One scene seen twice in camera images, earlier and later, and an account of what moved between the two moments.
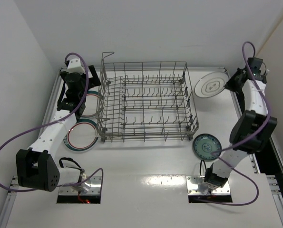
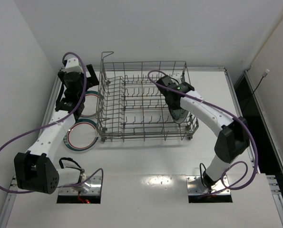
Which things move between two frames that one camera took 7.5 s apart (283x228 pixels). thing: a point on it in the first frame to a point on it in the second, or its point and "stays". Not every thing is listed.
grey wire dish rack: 150,101 stays
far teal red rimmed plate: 91,103 stays
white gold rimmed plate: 211,84 to 184,113
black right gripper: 234,81 to 173,104
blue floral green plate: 204,144 to 177,113
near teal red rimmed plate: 82,136 stays
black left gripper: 92,77 stays
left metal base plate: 92,186 stays
